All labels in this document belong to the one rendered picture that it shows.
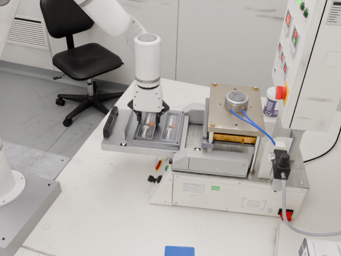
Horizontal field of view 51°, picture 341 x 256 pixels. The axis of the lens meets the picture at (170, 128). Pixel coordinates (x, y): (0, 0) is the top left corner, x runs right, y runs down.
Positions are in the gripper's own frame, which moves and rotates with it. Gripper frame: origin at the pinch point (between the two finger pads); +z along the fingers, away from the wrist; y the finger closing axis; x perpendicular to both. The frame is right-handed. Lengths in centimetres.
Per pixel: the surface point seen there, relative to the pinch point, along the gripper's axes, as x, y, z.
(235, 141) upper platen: -9.7, 31.0, -1.4
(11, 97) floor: 147, -151, 101
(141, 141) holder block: -9.9, -0.7, 2.6
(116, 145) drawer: -10.8, -9.6, 4.6
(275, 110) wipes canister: 45, 54, 21
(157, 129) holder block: -2.6, 3.7, 2.1
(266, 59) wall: 150, 63, 45
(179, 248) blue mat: -33.9, 16.0, 26.6
